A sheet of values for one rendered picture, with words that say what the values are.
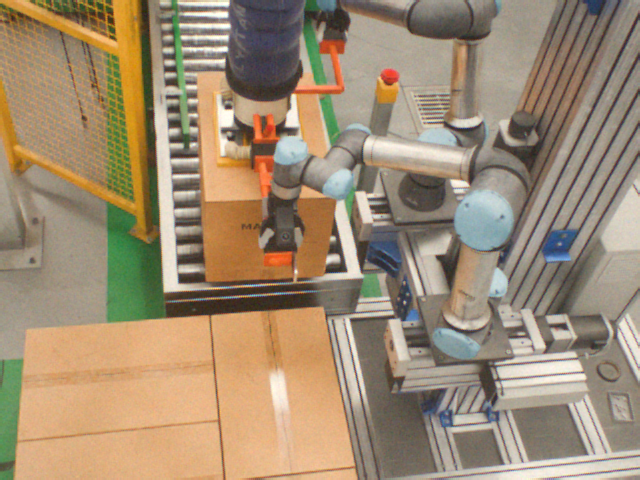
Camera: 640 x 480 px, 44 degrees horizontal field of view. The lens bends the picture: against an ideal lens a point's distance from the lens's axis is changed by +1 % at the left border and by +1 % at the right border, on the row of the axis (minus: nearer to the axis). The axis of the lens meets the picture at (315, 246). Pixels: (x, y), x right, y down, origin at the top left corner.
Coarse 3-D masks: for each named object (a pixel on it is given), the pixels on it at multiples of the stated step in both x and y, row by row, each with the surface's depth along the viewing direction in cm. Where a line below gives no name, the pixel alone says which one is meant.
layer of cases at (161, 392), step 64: (192, 320) 270; (256, 320) 273; (320, 320) 275; (64, 384) 250; (128, 384) 252; (192, 384) 255; (256, 384) 257; (320, 384) 259; (64, 448) 237; (128, 448) 239; (192, 448) 241; (256, 448) 243; (320, 448) 245
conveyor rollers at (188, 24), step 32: (192, 0) 386; (224, 0) 388; (192, 32) 375; (224, 32) 378; (192, 64) 357; (224, 64) 359; (192, 128) 329; (192, 160) 317; (192, 192) 306; (192, 256) 290
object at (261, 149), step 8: (256, 144) 231; (264, 144) 231; (272, 144) 231; (256, 152) 229; (264, 152) 229; (272, 152) 229; (256, 160) 226; (264, 160) 227; (272, 160) 227; (256, 168) 229; (272, 168) 230
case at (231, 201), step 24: (312, 96) 269; (312, 120) 262; (312, 144) 254; (216, 168) 243; (240, 168) 244; (216, 192) 237; (240, 192) 238; (312, 192) 241; (216, 216) 240; (240, 216) 241; (312, 216) 246; (216, 240) 249; (240, 240) 250; (312, 240) 255; (216, 264) 258; (240, 264) 260; (312, 264) 265
